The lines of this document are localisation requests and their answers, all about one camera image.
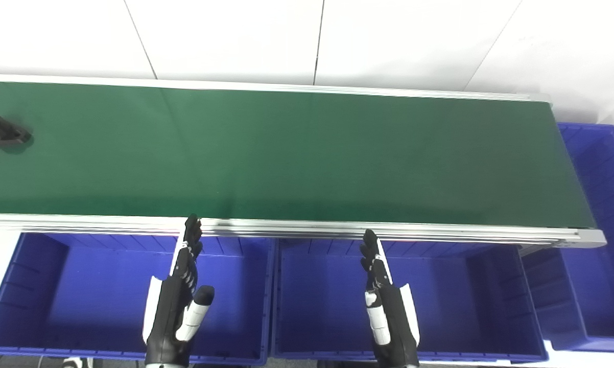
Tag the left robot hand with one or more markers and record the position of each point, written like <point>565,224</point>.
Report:
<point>171,317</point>

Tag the green conveyor belt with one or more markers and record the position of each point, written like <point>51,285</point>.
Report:
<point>440,232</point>
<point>307,158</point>

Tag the black plastic part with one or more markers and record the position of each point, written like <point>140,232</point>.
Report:
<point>0,132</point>

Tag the blue plastic bin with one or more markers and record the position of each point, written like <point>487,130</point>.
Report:
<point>603,214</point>
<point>327,306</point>
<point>97,301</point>

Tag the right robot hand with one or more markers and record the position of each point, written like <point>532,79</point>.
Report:
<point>396,327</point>

